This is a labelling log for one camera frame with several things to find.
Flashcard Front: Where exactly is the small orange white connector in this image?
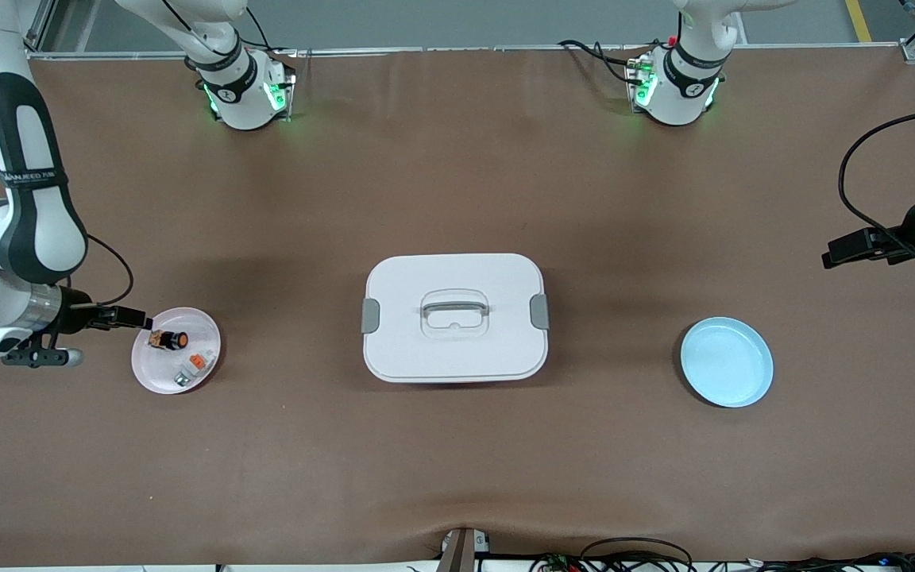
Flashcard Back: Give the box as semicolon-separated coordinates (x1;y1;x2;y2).
174;350;214;388

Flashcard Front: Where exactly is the black looped cable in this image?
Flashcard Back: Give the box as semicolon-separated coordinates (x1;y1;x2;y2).
581;537;695;572

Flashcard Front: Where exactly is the black cable bundle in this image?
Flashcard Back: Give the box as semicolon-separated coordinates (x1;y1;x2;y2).
743;551;915;572

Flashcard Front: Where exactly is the aluminium table edge rail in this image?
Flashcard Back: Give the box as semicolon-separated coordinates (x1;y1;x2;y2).
26;43;915;63

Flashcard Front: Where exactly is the grey metal table bracket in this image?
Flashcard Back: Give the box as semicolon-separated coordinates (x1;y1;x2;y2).
440;528;492;572

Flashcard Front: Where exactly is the pink round plate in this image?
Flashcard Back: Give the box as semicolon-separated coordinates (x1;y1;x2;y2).
131;307;222;396

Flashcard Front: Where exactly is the black base cable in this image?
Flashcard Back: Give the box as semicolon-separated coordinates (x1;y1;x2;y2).
557;38;653;87
245;6;299;56

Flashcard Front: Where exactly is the brown table mat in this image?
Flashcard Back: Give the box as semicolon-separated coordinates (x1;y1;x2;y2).
0;44;915;566

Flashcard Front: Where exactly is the light blue round plate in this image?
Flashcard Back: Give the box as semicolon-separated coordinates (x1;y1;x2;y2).
680;316;774;409

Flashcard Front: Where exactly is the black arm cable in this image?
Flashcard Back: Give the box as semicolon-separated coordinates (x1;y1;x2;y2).
837;102;915;263
68;234;135;307

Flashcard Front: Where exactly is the black right base cable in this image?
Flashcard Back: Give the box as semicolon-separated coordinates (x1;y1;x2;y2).
245;6;299;56

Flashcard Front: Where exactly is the white lidded storage box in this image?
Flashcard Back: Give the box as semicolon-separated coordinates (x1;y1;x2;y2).
361;253;550;385

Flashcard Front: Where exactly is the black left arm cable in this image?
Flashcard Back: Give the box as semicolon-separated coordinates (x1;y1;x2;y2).
837;102;915;263

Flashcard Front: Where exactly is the black left base cable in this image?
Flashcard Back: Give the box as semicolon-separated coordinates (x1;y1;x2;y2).
557;38;653;87

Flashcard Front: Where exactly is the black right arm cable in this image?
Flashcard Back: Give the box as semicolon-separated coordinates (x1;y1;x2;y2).
68;234;135;307

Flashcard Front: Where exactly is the yellow floor tape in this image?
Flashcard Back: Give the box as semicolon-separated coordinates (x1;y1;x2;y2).
845;0;876;43

